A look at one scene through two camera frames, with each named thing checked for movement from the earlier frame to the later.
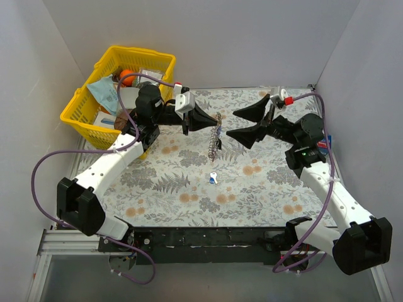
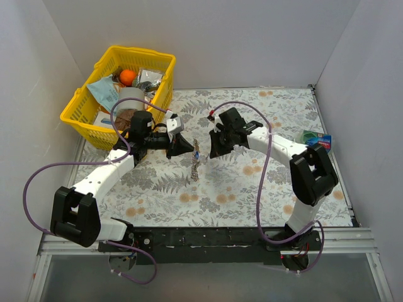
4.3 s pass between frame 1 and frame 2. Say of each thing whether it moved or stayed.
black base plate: stayed
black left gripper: moved
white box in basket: stayed
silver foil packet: stayed
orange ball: stayed
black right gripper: moved
